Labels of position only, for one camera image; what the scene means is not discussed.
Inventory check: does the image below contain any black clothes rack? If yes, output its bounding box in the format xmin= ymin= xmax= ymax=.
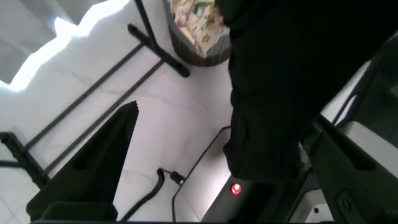
xmin=0 ymin=0 xmax=191 ymax=189

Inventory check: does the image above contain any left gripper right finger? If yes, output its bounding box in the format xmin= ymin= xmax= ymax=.
xmin=300 ymin=114 xmax=398 ymax=224

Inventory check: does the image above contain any cream printed garment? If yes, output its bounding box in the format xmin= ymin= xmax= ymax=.
xmin=169 ymin=0 xmax=231 ymax=58

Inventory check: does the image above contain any black cable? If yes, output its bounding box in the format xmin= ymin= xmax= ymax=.
xmin=119 ymin=167 xmax=187 ymax=222

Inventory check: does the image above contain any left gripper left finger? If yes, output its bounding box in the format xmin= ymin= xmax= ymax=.
xmin=25 ymin=100 xmax=139 ymax=223

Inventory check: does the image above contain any black garment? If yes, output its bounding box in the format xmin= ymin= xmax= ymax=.
xmin=214 ymin=0 xmax=398 ymax=183

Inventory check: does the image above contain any white laundry basket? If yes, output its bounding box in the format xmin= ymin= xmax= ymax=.
xmin=161 ymin=0 xmax=233 ymax=68

